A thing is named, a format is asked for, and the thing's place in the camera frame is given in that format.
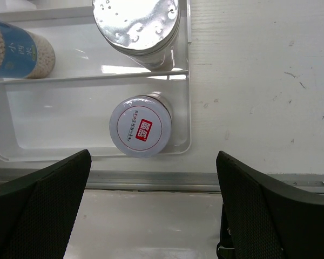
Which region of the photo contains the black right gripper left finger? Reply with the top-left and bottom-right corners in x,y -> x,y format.
0,149 -> 92,258

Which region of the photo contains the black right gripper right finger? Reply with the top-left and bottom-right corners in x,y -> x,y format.
216,151 -> 324,258

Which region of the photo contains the short spice jar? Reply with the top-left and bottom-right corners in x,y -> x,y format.
109,92 -> 173,158

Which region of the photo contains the tall blue-label shaker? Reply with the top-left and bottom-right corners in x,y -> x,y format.
0,21 -> 56,79
92,0 -> 181,71

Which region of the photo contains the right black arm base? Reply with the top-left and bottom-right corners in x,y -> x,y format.
216,205 -> 236,259

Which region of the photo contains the white plastic organizer tray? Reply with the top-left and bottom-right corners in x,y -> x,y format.
0,1 -> 191,162

